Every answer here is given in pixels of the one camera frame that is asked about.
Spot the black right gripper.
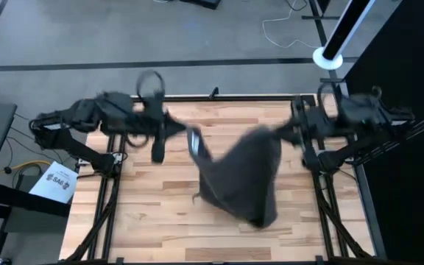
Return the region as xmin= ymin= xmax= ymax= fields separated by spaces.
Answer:
xmin=274 ymin=105 xmax=325 ymax=172

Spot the black pole on white base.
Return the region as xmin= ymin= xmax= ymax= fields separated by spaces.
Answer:
xmin=311 ymin=0 xmax=377 ymax=71

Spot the dark grey terry towel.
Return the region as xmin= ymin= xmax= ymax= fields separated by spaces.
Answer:
xmin=185 ymin=124 xmax=283 ymax=230

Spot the black box on floor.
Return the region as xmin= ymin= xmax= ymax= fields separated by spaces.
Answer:
xmin=178 ymin=0 xmax=222 ymax=10

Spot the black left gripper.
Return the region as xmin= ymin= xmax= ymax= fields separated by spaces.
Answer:
xmin=137 ymin=91 xmax=191 ymax=165

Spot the yellow floor cable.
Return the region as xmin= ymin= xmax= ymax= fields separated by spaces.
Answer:
xmin=0 ymin=159 xmax=53 ymax=174

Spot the black partition panel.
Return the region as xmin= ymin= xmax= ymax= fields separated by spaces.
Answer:
xmin=344 ymin=0 xmax=424 ymax=265

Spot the black wire rack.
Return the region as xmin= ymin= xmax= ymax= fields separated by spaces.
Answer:
xmin=351 ymin=109 xmax=424 ymax=166

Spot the white floor cable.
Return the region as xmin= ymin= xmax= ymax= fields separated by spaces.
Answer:
xmin=262 ymin=0 xmax=322 ymax=50

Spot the black floor cable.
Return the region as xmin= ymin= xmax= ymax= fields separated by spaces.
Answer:
xmin=4 ymin=110 xmax=82 ymax=174

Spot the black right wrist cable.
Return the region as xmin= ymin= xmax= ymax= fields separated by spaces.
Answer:
xmin=317 ymin=82 xmax=342 ymax=119

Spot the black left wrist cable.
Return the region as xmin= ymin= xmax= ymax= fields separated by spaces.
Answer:
xmin=135 ymin=69 xmax=166 ymax=101

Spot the white printed paper sheet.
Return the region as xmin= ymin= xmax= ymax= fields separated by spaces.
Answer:
xmin=29 ymin=161 xmax=79 ymax=205

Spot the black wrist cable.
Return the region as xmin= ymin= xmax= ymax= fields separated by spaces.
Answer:
xmin=317 ymin=82 xmax=342 ymax=119
xmin=135 ymin=69 xmax=166 ymax=101

